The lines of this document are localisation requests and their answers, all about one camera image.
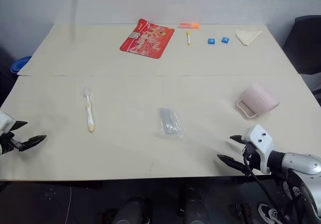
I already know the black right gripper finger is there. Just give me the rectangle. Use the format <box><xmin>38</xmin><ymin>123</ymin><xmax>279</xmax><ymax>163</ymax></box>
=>
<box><xmin>216</xmin><ymin>154</ymin><xmax>248</xmax><ymax>176</ymax></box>
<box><xmin>229</xmin><ymin>134</ymin><xmax>245</xmax><ymax>145</ymax></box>

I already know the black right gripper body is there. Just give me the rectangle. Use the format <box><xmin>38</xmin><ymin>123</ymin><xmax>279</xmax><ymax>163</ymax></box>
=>
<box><xmin>241</xmin><ymin>141</ymin><xmax>262</xmax><ymax>176</ymax></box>

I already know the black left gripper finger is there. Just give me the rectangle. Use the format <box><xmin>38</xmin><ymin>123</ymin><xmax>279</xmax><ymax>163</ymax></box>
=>
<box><xmin>17</xmin><ymin>134</ymin><xmax>48</xmax><ymax>152</ymax></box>
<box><xmin>10</xmin><ymin>120</ymin><xmax>28</xmax><ymax>132</ymax></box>

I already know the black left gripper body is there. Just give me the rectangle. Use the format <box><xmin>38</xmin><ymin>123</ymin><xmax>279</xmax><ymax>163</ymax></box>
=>
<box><xmin>0</xmin><ymin>131</ymin><xmax>21</xmax><ymax>156</ymax></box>

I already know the black and white sneaker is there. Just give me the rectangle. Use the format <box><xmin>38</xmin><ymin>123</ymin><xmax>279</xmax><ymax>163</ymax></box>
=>
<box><xmin>258</xmin><ymin>203</ymin><xmax>285</xmax><ymax>224</ymax></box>
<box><xmin>282</xmin><ymin>180</ymin><xmax>305</xmax><ymax>202</ymax></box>

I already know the dark rounded shape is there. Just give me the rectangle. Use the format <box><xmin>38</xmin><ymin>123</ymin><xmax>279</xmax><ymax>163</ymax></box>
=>
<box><xmin>111</xmin><ymin>194</ymin><xmax>152</xmax><ymax>224</ymax></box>
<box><xmin>180</xmin><ymin>187</ymin><xmax>214</xmax><ymax>224</ymax></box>

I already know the blue bowl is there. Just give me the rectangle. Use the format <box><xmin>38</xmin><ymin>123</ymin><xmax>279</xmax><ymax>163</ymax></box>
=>
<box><xmin>10</xmin><ymin>55</ymin><xmax>33</xmax><ymax>74</ymax></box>

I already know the white and yellow toothbrush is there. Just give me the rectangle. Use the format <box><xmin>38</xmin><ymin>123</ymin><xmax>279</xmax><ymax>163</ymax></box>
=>
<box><xmin>82</xmin><ymin>86</ymin><xmax>96</xmax><ymax>134</ymax></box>

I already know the clear bag with grey item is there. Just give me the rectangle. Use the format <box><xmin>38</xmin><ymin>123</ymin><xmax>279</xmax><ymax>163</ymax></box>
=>
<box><xmin>153</xmin><ymin>106</ymin><xmax>185</xmax><ymax>140</ymax></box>

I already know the folded beige cloth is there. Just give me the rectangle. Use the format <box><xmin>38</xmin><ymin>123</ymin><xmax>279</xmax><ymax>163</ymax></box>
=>
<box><xmin>235</xmin><ymin>30</ymin><xmax>263</xmax><ymax>47</ymax></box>

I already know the black chair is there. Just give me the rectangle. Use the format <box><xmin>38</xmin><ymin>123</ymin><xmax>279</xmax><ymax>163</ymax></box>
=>
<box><xmin>282</xmin><ymin>15</ymin><xmax>321</xmax><ymax>97</ymax></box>

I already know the orange and white tube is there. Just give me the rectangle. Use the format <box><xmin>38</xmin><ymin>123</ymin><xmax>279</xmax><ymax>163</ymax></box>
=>
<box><xmin>178</xmin><ymin>22</ymin><xmax>201</xmax><ymax>30</ymax></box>

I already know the red printed foil packet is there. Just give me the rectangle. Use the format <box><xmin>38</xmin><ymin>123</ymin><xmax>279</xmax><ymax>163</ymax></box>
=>
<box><xmin>119</xmin><ymin>18</ymin><xmax>176</xmax><ymax>59</ymax></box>

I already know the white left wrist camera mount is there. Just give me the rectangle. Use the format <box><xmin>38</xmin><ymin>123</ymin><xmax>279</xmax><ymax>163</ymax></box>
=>
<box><xmin>0</xmin><ymin>110</ymin><xmax>14</xmax><ymax>135</ymax></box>

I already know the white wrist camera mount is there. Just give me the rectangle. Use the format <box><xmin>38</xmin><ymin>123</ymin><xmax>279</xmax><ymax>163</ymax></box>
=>
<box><xmin>0</xmin><ymin>110</ymin><xmax>14</xmax><ymax>135</ymax></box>
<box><xmin>241</xmin><ymin>124</ymin><xmax>275</xmax><ymax>175</ymax></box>

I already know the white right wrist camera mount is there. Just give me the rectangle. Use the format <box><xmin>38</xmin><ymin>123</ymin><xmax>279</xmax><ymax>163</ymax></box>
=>
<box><xmin>241</xmin><ymin>124</ymin><xmax>275</xmax><ymax>175</ymax></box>

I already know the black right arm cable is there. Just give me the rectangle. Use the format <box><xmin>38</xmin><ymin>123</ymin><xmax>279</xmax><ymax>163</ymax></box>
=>
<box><xmin>242</xmin><ymin>146</ymin><xmax>285</xmax><ymax>224</ymax></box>

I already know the pink ribbed cup with handle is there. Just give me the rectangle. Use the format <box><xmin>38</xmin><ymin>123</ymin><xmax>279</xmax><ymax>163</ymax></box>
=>
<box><xmin>236</xmin><ymin>82</ymin><xmax>281</xmax><ymax>120</ymax></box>

